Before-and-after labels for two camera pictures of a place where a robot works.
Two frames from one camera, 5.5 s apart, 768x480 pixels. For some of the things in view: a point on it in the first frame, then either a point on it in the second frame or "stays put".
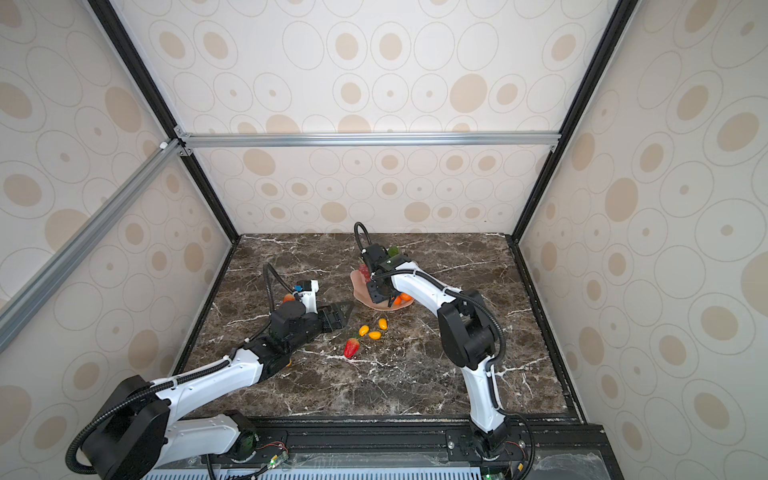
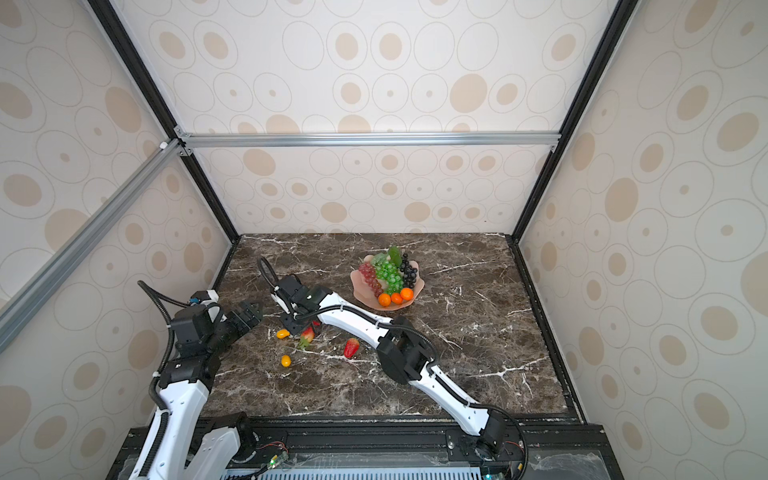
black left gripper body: (324, 322) to (232, 327)
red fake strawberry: (351, 347) stays put
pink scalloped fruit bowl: (363, 296) stays put
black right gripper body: (376, 293) to (290, 321)
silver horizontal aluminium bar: (513, 139) stays put
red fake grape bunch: (364, 270) stays put
